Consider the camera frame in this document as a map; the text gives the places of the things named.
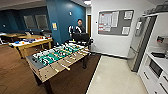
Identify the brown wooden door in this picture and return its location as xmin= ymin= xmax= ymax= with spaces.
xmin=86 ymin=14 xmax=92 ymax=38

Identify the yellow wall sign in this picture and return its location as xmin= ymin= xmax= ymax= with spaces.
xmin=51 ymin=22 xmax=59 ymax=31

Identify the grey wall notice board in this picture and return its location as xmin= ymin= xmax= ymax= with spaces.
xmin=97 ymin=9 xmax=135 ymax=36

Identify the green foosball gaming table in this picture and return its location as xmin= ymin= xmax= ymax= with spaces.
xmin=25 ymin=42 xmax=92 ymax=94

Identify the dark framed wall window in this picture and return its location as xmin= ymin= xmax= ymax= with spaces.
xmin=23 ymin=14 xmax=37 ymax=30
xmin=35 ymin=14 xmax=50 ymax=30

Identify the small orange object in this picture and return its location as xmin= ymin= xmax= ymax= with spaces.
xmin=35 ymin=37 xmax=45 ymax=42

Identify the small red black wall box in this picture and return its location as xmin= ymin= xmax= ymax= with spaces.
xmin=156 ymin=35 xmax=165 ymax=44

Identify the yellow wooden gaming table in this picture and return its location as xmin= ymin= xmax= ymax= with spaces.
xmin=9 ymin=35 xmax=54 ymax=60

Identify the stainless steel refrigerator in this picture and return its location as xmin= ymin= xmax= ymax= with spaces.
xmin=127 ymin=14 xmax=158 ymax=73

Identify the white printed notice sheet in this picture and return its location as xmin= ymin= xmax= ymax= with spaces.
xmin=134 ymin=19 xmax=143 ymax=37

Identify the ceiling light panel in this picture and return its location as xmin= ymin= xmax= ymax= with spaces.
xmin=83 ymin=0 xmax=93 ymax=6

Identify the black counter tray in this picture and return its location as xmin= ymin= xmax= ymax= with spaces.
xmin=150 ymin=51 xmax=167 ymax=59

